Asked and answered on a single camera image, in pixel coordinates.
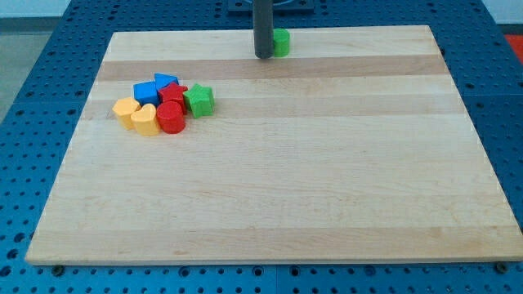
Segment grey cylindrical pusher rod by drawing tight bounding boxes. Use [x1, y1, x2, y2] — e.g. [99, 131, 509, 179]
[253, 0, 273, 59]

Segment wooden board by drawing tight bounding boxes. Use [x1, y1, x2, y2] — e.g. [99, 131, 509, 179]
[25, 25, 522, 265]

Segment green cylinder block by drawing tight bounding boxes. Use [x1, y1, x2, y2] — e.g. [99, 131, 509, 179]
[273, 28, 290, 57]

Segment green star block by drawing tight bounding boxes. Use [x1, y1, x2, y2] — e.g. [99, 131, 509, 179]
[183, 83, 215, 118]

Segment red star block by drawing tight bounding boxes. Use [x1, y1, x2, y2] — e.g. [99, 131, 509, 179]
[159, 82, 188, 114]

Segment blue triangle block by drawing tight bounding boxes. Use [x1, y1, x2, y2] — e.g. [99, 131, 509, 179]
[154, 73, 179, 91]

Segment red cylinder block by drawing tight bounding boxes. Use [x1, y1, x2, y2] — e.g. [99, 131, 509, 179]
[156, 101, 186, 134]

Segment blue cube block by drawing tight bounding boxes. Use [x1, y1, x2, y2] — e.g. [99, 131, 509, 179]
[133, 81, 160, 107]

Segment yellow heart block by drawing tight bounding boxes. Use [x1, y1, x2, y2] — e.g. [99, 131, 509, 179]
[131, 104, 161, 136]

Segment yellow pentagon block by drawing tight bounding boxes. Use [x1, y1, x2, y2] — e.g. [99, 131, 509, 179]
[112, 97, 141, 130]

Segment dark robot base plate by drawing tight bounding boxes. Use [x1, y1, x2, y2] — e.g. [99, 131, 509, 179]
[226, 0, 315, 15]

